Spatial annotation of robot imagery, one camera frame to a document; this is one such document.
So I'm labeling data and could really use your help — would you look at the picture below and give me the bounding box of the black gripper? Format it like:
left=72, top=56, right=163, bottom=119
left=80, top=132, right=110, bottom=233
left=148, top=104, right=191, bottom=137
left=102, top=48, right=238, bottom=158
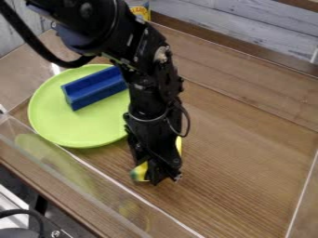
left=123, top=77, right=183, bottom=186

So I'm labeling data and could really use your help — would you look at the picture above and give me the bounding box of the yellow toy banana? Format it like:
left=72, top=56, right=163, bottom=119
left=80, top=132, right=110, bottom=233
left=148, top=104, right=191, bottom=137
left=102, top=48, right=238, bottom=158
left=131, top=137, right=183, bottom=182

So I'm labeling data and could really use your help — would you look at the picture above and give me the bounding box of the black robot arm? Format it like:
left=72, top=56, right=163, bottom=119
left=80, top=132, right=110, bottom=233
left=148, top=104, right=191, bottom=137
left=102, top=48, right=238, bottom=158
left=27, top=0, right=183, bottom=184

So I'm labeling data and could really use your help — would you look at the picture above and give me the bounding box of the green round plate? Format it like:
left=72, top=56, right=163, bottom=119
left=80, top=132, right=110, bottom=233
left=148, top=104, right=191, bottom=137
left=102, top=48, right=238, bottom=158
left=27, top=64, right=130, bottom=149

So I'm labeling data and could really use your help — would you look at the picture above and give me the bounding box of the blue plastic block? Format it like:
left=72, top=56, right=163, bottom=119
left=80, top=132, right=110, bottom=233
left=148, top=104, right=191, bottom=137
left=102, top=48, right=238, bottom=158
left=61, top=66, right=127, bottom=111

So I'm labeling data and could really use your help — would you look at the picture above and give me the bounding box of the yellow labelled tin can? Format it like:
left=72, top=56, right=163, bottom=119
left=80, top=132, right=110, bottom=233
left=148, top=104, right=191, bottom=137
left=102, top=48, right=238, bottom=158
left=126, top=0, right=150, bottom=20

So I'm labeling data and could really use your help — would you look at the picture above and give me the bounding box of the clear acrylic barrier wall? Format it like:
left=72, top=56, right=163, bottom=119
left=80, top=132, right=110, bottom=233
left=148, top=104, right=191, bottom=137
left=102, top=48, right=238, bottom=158
left=0, top=114, right=203, bottom=238

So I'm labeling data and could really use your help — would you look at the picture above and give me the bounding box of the black cable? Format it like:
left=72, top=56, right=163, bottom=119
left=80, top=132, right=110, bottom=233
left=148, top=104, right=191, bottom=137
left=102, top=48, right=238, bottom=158
left=0, top=0, right=98, bottom=69

